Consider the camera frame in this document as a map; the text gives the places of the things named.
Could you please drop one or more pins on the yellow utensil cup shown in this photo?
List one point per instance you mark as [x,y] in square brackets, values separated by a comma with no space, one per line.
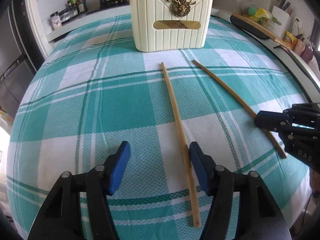
[290,40]

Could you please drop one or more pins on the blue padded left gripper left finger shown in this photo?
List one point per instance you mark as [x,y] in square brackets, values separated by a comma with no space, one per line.
[60,214]

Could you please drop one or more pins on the white spice jar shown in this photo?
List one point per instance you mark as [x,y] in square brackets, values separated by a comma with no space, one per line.
[55,20]

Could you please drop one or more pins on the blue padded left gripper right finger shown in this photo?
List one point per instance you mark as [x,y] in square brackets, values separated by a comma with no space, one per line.
[259,216]

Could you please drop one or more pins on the yellow green bag bundle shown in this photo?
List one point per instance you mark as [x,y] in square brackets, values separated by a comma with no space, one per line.
[251,10]

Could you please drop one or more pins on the spice jar rack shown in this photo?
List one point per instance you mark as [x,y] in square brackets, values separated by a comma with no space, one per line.
[70,14]

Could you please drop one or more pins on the teal white checkered tablecloth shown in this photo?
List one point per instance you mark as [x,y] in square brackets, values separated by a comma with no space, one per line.
[97,90]

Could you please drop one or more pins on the sauce bottles group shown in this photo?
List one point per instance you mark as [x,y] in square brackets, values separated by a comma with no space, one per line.
[77,5]

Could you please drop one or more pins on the grey steel refrigerator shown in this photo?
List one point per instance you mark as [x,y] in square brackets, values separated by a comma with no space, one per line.
[17,67]

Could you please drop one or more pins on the white knife block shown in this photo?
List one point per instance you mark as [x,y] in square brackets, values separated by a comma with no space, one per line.
[281,19]

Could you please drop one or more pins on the black chair back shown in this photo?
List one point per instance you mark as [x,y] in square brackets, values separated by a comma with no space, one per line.
[241,24]

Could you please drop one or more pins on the wooden cutting board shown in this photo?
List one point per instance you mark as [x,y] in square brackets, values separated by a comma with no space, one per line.
[271,35]

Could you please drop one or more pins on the cream utensil holder box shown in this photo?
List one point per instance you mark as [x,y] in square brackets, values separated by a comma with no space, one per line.
[159,25]

